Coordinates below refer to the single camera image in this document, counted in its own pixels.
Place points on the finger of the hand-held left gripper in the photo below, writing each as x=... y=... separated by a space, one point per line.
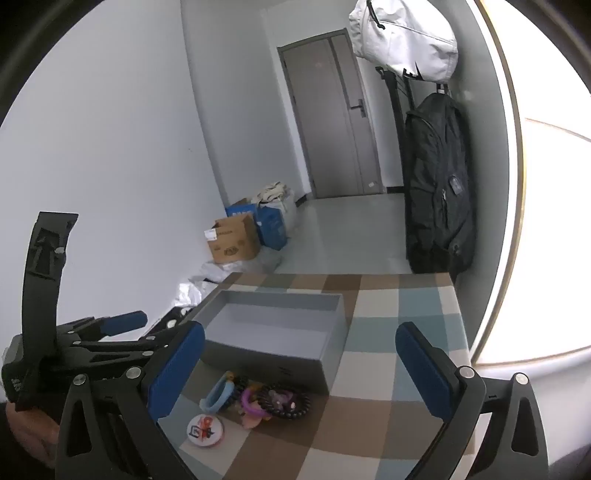
x=124 y=321
x=115 y=353

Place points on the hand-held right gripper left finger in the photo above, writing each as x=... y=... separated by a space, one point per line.
x=178 y=369

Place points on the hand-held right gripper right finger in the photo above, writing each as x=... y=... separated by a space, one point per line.
x=425 y=369

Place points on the round white badge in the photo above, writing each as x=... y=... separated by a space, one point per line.
x=204 y=431

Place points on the grey rectangular box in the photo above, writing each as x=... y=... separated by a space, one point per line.
x=277 y=332

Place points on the person's left hand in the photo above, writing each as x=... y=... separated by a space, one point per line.
x=32 y=434

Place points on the small white plastic bag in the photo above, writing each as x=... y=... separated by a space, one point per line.
x=194 y=290

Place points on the checkered tablecloth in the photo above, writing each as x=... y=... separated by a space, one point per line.
x=392 y=438

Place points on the brown cardboard box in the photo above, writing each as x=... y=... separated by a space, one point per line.
x=235 y=240

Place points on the flat blue box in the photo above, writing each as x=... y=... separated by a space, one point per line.
x=240 y=207

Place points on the tall blue box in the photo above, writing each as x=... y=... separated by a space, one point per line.
x=272 y=226

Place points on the gold rimmed bright panel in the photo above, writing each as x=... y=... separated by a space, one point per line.
x=545 y=230

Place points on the black backpack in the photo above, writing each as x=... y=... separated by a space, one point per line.
x=438 y=184

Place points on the beige cloth bag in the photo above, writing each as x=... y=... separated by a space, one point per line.
x=272 y=191

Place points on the grey door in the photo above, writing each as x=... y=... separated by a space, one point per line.
x=323 y=115

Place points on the white backpack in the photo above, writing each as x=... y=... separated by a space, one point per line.
x=406 y=41

